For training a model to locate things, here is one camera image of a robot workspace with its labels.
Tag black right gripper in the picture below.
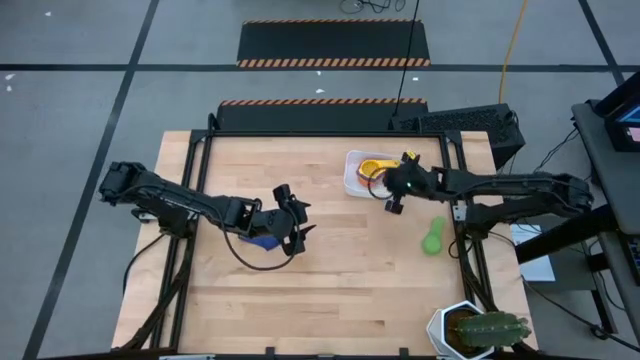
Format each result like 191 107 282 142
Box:
382 154 447 215

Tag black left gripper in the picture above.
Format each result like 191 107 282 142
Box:
247 183 317 256

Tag yellow measuring cup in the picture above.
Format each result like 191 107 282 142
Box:
357 158 402 189

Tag white plastic basket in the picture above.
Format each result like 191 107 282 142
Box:
343 149 407 200

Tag navy measuring cup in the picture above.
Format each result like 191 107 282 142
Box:
239 234 281 252

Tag green measuring cup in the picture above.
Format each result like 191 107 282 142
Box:
421 215 449 258

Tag black hazard-striped floor ramp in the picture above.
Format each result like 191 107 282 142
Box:
215 97 430 134
235 18 432 70

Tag black perforated computer case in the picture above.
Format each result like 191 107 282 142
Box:
389 103 527 171

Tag white hexagonal planter pot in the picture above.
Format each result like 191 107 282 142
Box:
425 299 496 360

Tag black stand beam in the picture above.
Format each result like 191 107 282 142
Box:
514 203 619 265

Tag white paper sheet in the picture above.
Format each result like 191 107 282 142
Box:
509 223 557 283

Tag green cactus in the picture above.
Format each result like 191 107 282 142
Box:
452 310 533 349

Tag grey side desk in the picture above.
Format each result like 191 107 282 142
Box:
571 99 640 341

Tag black monitor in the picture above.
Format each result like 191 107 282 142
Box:
593 71 640 154

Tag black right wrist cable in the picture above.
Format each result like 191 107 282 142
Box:
366 172 394 201

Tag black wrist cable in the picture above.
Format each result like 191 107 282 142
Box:
366 172 394 201
219 199 302 272

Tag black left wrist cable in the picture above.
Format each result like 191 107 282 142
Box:
219 199 302 272

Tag black aluminium table frame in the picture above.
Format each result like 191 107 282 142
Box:
112 113 506 360

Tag straight black floor cable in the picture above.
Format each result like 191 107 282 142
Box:
391 0 421 119

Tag yellow floor cable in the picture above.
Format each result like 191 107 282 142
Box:
498 0 530 105

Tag coiled black cable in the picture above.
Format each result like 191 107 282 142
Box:
339 0 406 15

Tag long black floor cable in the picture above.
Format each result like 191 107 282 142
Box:
522 279 640 354

